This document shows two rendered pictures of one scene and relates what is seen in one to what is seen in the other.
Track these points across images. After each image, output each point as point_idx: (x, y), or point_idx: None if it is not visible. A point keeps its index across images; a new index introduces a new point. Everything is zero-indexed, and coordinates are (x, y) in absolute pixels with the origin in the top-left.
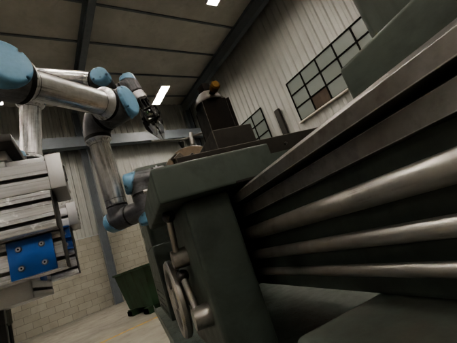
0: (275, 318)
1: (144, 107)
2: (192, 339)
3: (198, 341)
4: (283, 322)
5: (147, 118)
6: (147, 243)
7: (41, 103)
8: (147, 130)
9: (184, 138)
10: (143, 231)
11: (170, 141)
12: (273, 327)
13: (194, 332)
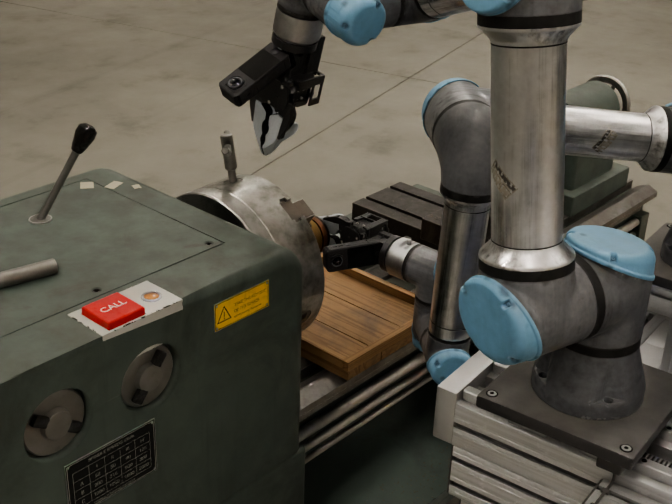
0: (397, 410)
1: (317, 67)
2: (425, 485)
3: (438, 470)
4: (416, 400)
5: (316, 103)
6: (211, 491)
7: (620, 159)
8: (287, 128)
9: (231, 150)
10: (136, 493)
11: (229, 154)
12: (424, 406)
13: (399, 495)
